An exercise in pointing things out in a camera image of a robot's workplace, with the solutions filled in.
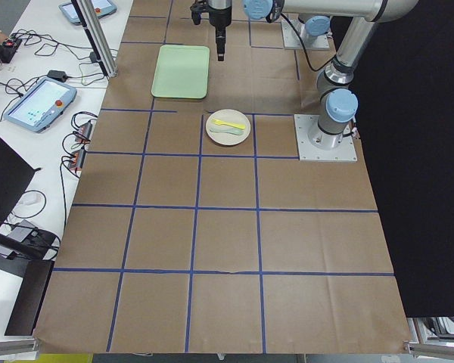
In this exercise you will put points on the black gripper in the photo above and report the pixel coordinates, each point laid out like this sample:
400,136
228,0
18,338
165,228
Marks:
219,17

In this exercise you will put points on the yellow plastic fork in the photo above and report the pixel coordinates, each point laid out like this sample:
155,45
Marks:
219,122

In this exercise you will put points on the teal plastic spoon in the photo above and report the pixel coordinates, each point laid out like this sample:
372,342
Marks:
225,130

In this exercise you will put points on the white round plate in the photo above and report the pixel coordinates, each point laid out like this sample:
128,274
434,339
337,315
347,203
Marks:
228,115

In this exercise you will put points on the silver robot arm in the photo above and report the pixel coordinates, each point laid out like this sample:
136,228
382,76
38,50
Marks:
313,30
338,105

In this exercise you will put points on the light green tray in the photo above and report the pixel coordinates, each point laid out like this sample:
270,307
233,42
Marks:
181,72

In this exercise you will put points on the black power adapter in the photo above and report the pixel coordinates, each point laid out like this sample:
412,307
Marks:
58,75

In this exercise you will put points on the blue teach pendant near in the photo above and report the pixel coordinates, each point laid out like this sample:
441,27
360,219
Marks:
41,105

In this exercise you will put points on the black monitor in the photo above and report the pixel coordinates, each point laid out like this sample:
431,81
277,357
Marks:
15,176

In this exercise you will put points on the black monitor stand base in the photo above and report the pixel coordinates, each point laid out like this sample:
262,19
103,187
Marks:
28,261

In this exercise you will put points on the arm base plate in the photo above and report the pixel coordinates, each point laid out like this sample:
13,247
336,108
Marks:
316,146
291,41

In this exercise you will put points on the aluminium frame post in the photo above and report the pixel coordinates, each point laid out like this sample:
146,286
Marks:
94,32

